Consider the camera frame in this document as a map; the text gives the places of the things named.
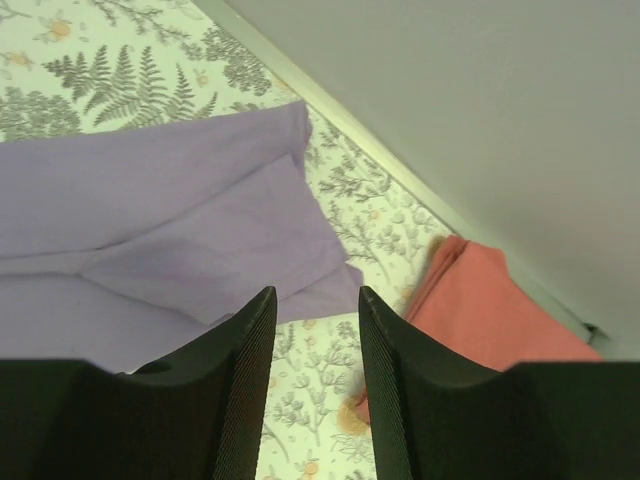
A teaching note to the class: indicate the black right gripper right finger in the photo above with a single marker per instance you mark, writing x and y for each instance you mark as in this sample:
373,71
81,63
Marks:
435,414

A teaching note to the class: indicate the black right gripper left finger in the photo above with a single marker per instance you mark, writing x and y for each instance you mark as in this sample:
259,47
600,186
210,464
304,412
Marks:
196,413

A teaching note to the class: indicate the purple t shirt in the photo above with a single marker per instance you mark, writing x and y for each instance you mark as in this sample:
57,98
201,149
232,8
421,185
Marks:
121,247

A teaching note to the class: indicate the folded red t shirt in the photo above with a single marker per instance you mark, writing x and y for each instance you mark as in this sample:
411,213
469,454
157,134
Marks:
471,320

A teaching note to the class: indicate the aluminium frame rail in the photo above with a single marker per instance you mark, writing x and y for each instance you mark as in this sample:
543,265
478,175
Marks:
334,76

